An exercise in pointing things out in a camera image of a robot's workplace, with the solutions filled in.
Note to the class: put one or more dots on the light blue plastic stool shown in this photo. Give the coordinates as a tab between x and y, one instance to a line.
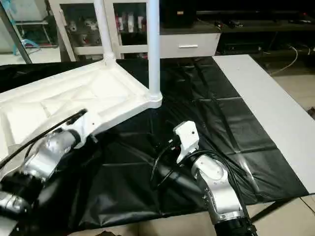
17	48

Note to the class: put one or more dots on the white plastic table leg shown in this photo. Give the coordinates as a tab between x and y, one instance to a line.
153	49
104	29

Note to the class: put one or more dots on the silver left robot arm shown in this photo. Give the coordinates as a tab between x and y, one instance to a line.
49	152

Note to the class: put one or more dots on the glass tank metal frame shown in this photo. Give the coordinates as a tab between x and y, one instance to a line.
41	34

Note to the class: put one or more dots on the black metal table leg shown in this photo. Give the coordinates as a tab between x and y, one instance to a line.
264	212

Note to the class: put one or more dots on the white glass door cabinet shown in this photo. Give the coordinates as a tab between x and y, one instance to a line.
115	49

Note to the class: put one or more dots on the black shiny table mat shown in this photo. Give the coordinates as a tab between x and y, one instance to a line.
221	123

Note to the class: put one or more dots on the black box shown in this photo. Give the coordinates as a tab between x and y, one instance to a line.
179	17

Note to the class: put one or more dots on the white drawer unit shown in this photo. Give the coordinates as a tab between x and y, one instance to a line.
189	45

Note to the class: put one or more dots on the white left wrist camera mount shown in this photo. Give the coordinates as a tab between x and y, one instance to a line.
83	125

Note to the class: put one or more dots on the white side table board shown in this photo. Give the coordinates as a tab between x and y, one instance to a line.
270	110

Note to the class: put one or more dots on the white plastic storage box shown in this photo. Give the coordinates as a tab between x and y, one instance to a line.
27	9

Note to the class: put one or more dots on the white plastic table top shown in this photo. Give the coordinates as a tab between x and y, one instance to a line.
49	93

